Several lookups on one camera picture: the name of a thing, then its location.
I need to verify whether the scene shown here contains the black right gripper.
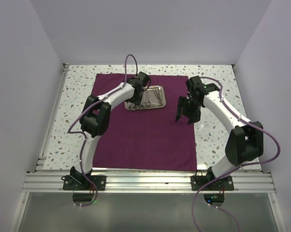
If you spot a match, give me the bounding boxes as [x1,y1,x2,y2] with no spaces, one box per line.
[176,96,202,125]

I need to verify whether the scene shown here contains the steel instrument tray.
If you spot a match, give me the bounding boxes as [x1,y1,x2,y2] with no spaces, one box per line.
[124,84,167,111]

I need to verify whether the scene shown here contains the maroon surgical cloth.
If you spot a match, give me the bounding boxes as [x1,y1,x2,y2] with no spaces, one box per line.
[93,75,197,171]

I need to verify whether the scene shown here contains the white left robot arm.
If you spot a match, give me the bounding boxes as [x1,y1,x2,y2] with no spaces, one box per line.
[65,72,151,190]

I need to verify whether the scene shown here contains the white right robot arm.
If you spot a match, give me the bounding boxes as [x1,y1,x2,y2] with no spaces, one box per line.
[176,76,263,190]

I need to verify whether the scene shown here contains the steel scissors and forceps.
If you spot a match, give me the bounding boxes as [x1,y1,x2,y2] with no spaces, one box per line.
[130,88,163,109]

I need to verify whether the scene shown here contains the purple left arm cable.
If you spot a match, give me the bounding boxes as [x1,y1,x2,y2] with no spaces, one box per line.
[67,54,138,207]

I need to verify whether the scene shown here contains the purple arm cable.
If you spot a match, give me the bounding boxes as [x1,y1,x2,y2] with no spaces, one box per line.
[67,54,138,207]
[191,76,281,232]

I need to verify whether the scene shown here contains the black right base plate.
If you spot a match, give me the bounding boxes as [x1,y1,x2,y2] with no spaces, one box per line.
[190,170,235,191]

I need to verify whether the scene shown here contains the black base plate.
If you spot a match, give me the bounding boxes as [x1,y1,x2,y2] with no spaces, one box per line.
[61,175,107,191]
[190,170,235,191]

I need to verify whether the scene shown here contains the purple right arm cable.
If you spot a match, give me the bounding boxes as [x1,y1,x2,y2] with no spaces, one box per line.
[191,76,281,232]

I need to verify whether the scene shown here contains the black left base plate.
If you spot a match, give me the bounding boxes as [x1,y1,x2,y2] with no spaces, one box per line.
[61,175,107,191]

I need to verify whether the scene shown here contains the aluminium rail frame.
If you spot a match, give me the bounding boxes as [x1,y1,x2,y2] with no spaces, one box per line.
[11,64,287,232]

